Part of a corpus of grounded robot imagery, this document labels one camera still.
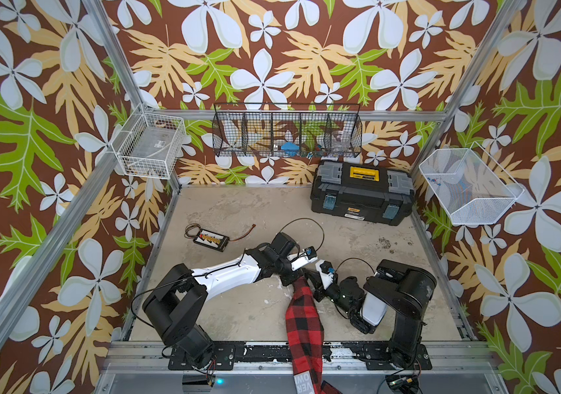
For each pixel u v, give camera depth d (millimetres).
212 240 989
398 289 488
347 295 690
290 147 958
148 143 840
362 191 955
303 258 737
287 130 987
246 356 750
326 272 750
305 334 749
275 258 663
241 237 1016
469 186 828
